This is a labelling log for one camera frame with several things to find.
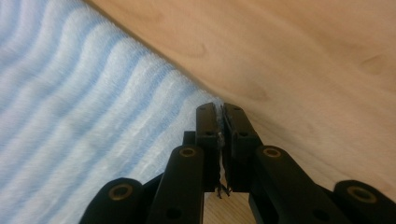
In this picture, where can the blue striped towel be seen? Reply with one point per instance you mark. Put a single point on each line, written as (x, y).
(77, 109)

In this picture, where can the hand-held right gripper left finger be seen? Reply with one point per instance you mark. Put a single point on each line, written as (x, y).
(208, 140)

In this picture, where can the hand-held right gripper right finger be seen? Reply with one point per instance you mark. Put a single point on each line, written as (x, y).
(238, 149)

